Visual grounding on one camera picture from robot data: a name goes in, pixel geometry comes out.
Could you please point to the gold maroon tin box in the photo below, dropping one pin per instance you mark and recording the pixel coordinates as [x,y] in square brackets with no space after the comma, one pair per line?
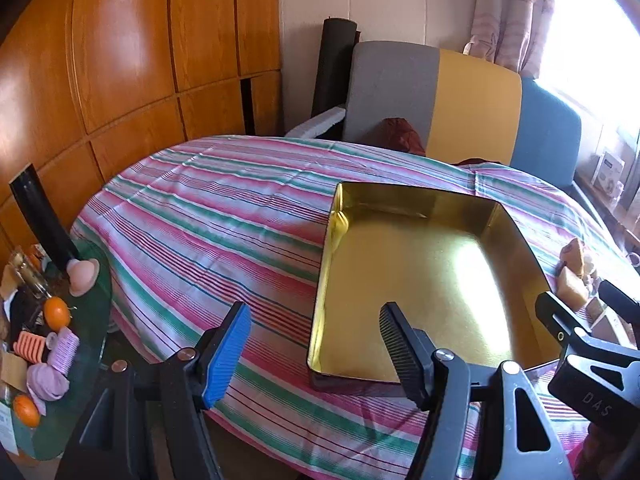
[425,285]

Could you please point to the pink silicone cup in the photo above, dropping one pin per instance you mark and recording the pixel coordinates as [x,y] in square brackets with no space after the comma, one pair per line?
[84,275]

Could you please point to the black flat stand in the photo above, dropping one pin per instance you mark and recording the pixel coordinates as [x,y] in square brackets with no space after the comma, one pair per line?
[42,220]

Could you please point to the blue white tissue pack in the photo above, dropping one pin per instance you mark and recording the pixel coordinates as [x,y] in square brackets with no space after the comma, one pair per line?
[615,327]

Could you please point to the brown cardboard box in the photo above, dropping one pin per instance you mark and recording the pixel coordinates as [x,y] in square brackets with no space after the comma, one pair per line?
[11,371]

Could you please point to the tan wrapped pastry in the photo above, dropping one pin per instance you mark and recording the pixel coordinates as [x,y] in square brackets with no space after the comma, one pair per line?
[572,252]

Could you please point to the orange fruit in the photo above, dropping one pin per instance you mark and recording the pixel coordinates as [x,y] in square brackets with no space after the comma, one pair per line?
[26,410]
[56,312]

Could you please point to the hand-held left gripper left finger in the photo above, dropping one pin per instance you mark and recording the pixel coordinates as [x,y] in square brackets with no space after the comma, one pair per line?
[227,355]

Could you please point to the floral pink curtain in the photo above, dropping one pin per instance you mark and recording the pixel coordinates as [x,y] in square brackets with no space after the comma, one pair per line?
[510,10]

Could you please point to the multicolour fabric sofa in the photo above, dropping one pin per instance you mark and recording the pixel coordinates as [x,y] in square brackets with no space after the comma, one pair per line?
[475,95]

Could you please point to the glass side table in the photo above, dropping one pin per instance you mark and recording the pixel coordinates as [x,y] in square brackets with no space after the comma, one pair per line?
[92,320]

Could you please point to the window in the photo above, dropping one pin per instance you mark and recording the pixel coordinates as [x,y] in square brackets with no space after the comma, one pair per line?
[590,35]

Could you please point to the wooden wall cabinet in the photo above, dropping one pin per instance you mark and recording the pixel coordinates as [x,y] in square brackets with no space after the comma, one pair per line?
[125,60]

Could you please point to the black rolled mat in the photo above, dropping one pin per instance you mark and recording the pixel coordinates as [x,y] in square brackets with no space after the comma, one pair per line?
[332,67]

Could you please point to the striped tablecloth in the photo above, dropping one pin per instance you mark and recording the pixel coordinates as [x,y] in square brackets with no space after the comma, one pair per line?
[200,220]

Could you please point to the white blue carton box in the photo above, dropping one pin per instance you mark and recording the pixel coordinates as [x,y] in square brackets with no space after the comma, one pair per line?
[607,167]

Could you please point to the dark red cloth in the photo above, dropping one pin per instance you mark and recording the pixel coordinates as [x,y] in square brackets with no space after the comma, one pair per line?
[400,135]

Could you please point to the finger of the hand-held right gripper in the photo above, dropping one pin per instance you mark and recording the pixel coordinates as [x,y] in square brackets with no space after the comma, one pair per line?
[555,317]
[620,300]

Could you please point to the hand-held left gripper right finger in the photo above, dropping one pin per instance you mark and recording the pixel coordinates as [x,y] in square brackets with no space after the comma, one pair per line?
[400,350]

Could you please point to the salmon ribbed roll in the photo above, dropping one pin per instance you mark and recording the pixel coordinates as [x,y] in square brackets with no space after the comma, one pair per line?
[30,347]

